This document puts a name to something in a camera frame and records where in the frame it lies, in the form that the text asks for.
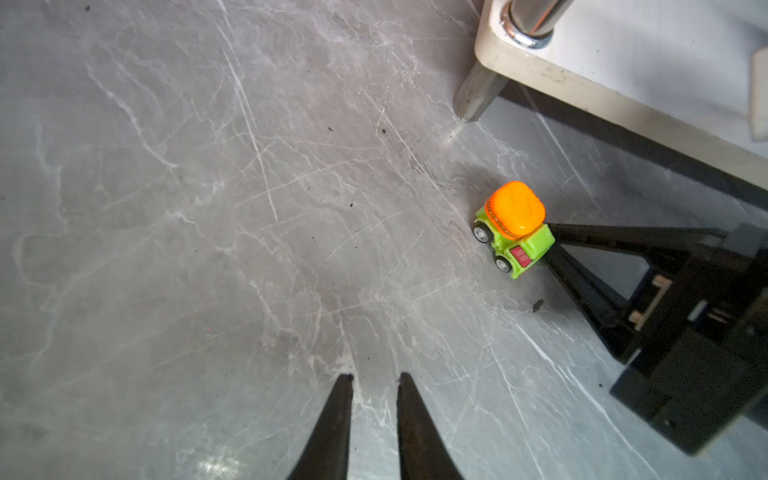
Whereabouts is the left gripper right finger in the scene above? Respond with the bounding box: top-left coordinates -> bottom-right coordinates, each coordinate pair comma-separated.
397,372 -> 463,479

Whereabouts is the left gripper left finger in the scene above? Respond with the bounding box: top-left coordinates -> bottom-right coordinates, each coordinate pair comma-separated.
288,374 -> 354,480

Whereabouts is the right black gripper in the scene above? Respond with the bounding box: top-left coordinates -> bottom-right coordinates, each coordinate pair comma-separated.
545,223 -> 767,456

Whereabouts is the orange green wheeled toy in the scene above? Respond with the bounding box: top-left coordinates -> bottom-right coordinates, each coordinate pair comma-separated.
472,181 -> 555,279

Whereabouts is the white two-tier shelf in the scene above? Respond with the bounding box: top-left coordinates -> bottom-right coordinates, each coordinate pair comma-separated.
453,1 -> 767,188

